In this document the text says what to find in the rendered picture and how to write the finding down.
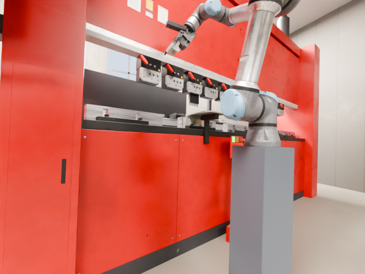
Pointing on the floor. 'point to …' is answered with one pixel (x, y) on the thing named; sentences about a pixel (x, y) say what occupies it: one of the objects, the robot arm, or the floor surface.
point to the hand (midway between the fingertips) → (166, 50)
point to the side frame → (306, 114)
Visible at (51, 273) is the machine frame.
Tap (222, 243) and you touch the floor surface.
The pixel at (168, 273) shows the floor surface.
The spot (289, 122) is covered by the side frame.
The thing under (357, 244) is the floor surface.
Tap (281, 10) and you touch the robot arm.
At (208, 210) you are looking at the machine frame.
